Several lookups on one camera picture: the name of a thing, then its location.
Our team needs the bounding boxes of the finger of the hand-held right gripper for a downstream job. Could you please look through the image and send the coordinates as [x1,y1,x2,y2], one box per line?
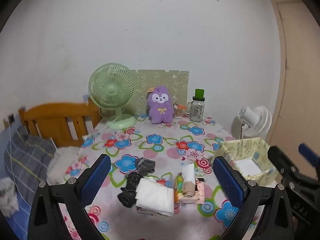
[268,145,300,183]
[298,143,316,168]

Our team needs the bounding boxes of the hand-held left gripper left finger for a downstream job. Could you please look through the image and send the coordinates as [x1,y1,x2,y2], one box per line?
[27,154,112,240]

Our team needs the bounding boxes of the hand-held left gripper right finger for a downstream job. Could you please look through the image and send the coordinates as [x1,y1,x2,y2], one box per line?
[212,156,294,240]

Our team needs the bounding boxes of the yellow cartoon paper box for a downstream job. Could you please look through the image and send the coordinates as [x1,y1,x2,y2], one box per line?
[215,137,278,187]

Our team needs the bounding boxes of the pink packet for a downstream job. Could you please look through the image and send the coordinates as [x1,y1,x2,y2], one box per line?
[175,177,207,205]

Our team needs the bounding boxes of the black cloth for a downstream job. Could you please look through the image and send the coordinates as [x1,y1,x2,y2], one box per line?
[118,172,144,208]

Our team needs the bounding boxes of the white tissue packet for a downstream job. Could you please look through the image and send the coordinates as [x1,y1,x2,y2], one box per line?
[180,163,197,183]

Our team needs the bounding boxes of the beige cloth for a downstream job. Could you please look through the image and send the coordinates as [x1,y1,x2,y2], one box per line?
[179,182,197,198]

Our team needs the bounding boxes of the grey sock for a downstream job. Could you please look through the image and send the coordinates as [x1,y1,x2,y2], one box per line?
[135,157,156,177]

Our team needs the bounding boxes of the green yellow packet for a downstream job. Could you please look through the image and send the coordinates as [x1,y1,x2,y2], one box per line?
[174,174,184,203]

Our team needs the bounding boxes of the white towel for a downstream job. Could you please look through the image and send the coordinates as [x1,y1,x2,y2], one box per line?
[136,177,175,217]

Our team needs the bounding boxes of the white fan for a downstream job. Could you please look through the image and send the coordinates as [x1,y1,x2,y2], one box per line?
[230,106,273,140]

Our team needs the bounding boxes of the beige door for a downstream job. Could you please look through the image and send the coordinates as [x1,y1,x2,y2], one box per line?
[265,0,320,180]

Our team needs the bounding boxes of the grey plaid blanket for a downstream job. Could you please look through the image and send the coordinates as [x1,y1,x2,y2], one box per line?
[0,125,57,200]

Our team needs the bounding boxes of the glass mug jar green lid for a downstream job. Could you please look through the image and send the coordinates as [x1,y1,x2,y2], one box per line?
[186,88,206,123]

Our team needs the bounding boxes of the cotton swab jar orange lid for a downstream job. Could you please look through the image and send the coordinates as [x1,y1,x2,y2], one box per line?
[173,102,187,119]

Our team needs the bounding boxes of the blue striped bed sheet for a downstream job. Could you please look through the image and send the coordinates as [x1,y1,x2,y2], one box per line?
[0,192,33,240]

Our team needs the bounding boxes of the green desk fan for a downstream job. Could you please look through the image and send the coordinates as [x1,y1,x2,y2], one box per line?
[89,63,137,130]

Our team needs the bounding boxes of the grey white fluffy cloth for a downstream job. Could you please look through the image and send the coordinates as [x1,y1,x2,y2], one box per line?
[0,180,20,218]

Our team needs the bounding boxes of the purple plush toy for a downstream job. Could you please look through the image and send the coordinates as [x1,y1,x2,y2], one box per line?
[146,86,175,125]

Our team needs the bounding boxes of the green patterned board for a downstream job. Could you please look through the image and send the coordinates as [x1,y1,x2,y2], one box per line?
[130,69,190,117]

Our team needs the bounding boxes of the white fan power cable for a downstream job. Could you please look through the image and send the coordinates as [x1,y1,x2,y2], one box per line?
[82,107,118,140]

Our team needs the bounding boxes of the white charging cable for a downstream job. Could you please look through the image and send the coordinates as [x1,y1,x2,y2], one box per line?
[6,120,28,205]

